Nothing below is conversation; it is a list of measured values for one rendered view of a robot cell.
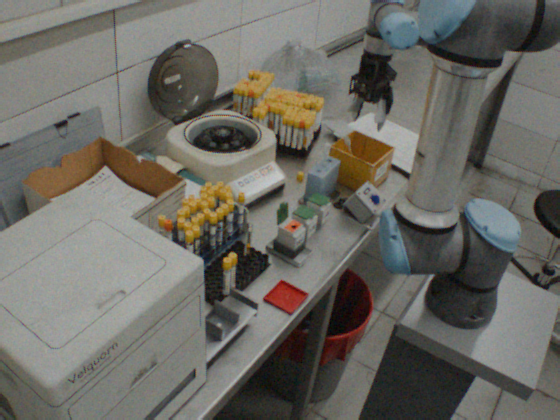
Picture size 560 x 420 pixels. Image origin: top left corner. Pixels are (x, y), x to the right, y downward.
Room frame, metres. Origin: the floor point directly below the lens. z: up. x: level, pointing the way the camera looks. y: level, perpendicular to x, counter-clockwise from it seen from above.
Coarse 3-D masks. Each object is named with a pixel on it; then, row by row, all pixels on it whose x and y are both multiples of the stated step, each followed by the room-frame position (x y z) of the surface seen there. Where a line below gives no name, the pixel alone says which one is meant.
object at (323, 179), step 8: (320, 160) 1.14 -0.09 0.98; (328, 160) 1.14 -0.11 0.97; (336, 160) 1.15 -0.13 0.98; (312, 168) 1.10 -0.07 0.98; (320, 168) 1.10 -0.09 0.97; (328, 168) 1.11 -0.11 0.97; (336, 168) 1.13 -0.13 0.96; (312, 176) 1.07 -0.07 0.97; (320, 176) 1.07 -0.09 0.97; (328, 176) 1.10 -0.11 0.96; (336, 176) 1.14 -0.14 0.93; (312, 184) 1.07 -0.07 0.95; (320, 184) 1.06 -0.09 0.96; (328, 184) 1.10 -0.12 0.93; (336, 184) 1.15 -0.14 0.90; (312, 192) 1.07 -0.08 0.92; (320, 192) 1.07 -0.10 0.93; (328, 192) 1.11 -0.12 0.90; (336, 192) 1.14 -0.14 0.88; (304, 200) 1.08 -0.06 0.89
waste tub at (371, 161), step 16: (336, 144) 1.24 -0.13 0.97; (352, 144) 1.32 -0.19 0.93; (368, 144) 1.30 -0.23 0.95; (384, 144) 1.27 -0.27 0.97; (352, 160) 1.18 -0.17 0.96; (368, 160) 1.29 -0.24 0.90; (384, 160) 1.20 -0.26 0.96; (352, 176) 1.17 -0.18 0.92; (368, 176) 1.15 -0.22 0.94; (384, 176) 1.23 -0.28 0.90
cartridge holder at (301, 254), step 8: (272, 240) 0.92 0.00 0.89; (304, 240) 0.90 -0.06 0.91; (272, 248) 0.89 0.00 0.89; (280, 248) 0.88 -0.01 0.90; (288, 248) 0.87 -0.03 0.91; (304, 248) 0.90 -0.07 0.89; (280, 256) 0.88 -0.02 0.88; (288, 256) 0.87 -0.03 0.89; (296, 256) 0.87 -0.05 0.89; (304, 256) 0.88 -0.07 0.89; (296, 264) 0.86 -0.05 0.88
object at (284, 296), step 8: (280, 280) 0.80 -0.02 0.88; (272, 288) 0.78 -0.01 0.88; (280, 288) 0.78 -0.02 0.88; (288, 288) 0.79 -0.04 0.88; (296, 288) 0.78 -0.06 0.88; (264, 296) 0.75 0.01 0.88; (272, 296) 0.76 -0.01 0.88; (280, 296) 0.76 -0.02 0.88; (288, 296) 0.76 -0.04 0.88; (296, 296) 0.77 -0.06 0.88; (304, 296) 0.76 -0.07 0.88; (272, 304) 0.73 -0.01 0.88; (280, 304) 0.74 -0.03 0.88; (288, 304) 0.74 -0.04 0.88; (296, 304) 0.74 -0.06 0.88; (288, 312) 0.72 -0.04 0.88
